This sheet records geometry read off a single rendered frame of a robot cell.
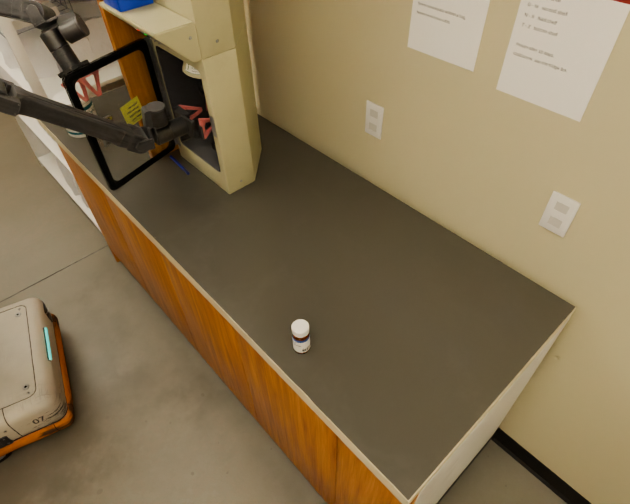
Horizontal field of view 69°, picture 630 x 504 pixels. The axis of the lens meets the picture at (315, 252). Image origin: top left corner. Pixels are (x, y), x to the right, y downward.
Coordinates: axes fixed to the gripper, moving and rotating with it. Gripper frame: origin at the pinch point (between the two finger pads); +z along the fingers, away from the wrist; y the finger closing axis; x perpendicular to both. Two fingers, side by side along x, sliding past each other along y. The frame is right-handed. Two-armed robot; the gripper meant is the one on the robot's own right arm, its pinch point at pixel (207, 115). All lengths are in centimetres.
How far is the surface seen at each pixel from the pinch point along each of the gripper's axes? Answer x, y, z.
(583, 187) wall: -11, -106, 37
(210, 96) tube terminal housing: -14.1, -14.3, -6.0
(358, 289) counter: 22, -74, -3
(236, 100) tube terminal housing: -9.9, -14.4, 2.6
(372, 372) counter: 22, -94, -19
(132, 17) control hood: -34.3, 0.1, -16.8
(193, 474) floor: 118, -45, -60
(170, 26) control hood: -34.5, -12.6, -12.9
